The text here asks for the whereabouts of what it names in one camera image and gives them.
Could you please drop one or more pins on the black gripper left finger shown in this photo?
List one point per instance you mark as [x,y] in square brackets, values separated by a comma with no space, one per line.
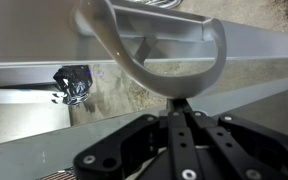
[134,146]

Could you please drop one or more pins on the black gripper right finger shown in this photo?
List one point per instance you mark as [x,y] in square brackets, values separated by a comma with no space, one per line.
[244,146]

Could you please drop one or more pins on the white framed sliding glass door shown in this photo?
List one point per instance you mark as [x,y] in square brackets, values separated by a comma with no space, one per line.
[24,33]

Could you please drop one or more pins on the inner white framed glass door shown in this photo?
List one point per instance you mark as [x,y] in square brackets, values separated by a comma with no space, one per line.
[34,153]

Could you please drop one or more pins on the black garbage bag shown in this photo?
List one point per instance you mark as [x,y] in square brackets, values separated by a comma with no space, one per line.
[72,83]

